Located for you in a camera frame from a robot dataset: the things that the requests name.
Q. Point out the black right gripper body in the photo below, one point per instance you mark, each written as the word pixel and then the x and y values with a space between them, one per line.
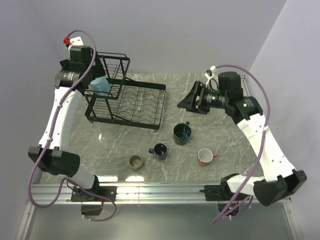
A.
pixel 206 99

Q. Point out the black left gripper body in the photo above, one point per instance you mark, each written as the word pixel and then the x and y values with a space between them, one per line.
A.
pixel 97 70

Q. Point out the light blue ceramic mug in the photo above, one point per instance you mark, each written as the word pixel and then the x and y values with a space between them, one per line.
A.
pixel 100 86

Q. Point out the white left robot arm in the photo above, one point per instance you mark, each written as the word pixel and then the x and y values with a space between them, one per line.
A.
pixel 52 152

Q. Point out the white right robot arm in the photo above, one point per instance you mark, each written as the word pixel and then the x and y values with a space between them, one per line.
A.
pixel 280 178

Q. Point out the dark green patterned mug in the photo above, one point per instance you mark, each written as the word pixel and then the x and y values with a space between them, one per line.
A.
pixel 182 133

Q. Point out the red orange mug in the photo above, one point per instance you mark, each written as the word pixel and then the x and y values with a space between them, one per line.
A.
pixel 205 157

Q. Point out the dark blue glossy mug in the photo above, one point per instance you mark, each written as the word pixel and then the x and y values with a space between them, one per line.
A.
pixel 159 151

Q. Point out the olive brown small cup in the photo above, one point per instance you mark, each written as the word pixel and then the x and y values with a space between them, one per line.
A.
pixel 136 162

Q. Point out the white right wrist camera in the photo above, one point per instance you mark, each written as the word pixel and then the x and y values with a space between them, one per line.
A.
pixel 211 73

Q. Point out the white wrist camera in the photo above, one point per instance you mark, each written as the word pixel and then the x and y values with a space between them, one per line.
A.
pixel 211 73
pixel 70 42

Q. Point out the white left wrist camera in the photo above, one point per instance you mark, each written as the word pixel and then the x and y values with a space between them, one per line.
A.
pixel 70 42

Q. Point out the aluminium table edge rail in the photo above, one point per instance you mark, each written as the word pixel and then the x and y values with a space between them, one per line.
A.
pixel 244 85

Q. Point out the black wire dish rack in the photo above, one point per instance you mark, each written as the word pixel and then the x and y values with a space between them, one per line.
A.
pixel 128 102

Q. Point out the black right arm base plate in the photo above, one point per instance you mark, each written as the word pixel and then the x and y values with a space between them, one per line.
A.
pixel 216 193

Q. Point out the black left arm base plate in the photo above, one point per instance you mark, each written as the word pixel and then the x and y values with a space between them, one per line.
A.
pixel 78 195

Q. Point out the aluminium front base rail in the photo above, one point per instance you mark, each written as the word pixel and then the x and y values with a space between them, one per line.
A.
pixel 132 193

